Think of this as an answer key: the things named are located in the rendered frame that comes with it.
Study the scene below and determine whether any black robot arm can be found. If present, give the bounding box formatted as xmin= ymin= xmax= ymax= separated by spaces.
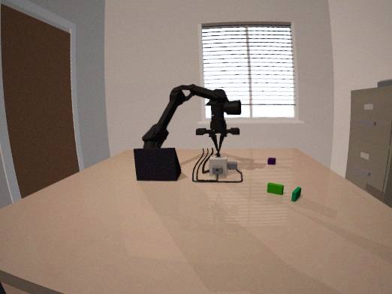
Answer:
xmin=142 ymin=84 xmax=242 ymax=149

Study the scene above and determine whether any green rectangular block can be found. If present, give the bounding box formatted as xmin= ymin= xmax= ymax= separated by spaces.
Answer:
xmin=267 ymin=182 xmax=284 ymax=196
xmin=291 ymin=187 xmax=301 ymax=202

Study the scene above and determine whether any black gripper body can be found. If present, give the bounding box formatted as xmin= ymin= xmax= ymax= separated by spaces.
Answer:
xmin=196 ymin=115 xmax=240 ymax=136

